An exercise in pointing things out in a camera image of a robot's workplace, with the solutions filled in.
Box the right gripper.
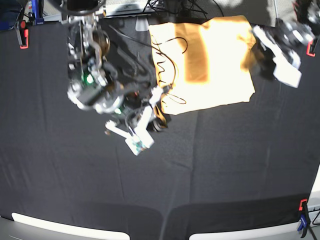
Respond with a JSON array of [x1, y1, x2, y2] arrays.
[[105, 86, 168, 156]]

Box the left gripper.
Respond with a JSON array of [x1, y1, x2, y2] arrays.
[[252, 19, 315, 88]]

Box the yellow t-shirt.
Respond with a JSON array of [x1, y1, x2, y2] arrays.
[[149, 15, 256, 115]]

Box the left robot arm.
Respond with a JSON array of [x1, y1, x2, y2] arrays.
[[251, 0, 320, 88]]

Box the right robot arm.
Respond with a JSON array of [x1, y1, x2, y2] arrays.
[[57, 0, 168, 155]]

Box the red clamp right edge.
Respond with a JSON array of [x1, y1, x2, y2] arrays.
[[306, 38, 318, 58]]

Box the red black clamp left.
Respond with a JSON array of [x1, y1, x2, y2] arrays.
[[14, 20, 29, 49]]

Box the red blue clamp bottom right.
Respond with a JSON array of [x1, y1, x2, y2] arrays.
[[297, 198, 311, 239]]

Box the black cables behind table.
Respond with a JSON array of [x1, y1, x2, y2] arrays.
[[104, 0, 226, 21]]

